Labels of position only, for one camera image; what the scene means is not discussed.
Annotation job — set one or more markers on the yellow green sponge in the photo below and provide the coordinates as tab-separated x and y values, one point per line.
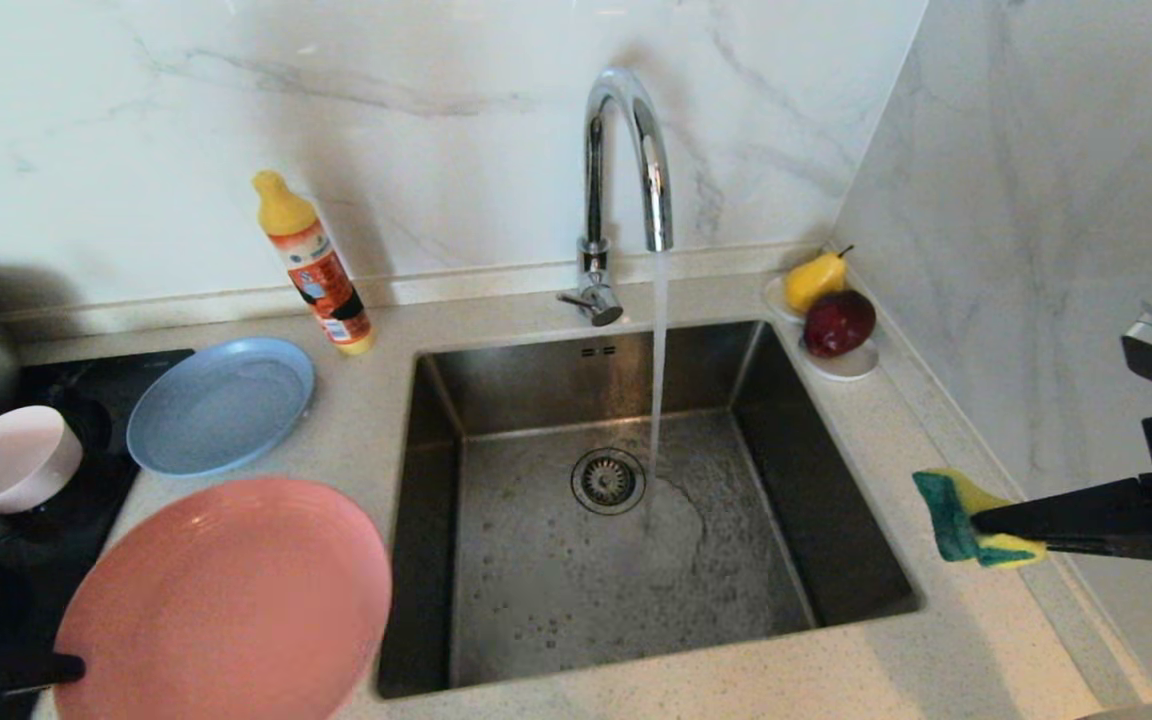
951	510

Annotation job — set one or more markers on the pink bowl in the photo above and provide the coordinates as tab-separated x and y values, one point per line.
11	460

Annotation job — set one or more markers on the pink plate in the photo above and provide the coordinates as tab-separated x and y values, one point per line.
236	600

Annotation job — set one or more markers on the blue grey plate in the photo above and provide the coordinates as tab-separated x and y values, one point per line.
221	410

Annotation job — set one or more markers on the yellow orange dish soap bottle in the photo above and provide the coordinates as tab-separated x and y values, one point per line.
321	275

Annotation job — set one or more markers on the chrome gooseneck faucet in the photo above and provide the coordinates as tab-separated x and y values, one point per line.
593	180

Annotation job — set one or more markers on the round metal sink strainer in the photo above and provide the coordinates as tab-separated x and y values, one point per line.
608	481

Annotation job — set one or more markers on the stainless steel sink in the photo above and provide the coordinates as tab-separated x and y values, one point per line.
536	600

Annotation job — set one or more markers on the small white fruit dish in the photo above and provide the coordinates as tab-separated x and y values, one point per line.
848	368

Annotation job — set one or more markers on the black induction cooktop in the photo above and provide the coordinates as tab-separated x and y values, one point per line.
126	375

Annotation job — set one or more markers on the dark red apple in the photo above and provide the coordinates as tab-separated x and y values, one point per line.
839	325

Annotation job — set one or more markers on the yellow pear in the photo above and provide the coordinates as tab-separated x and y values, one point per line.
814	282

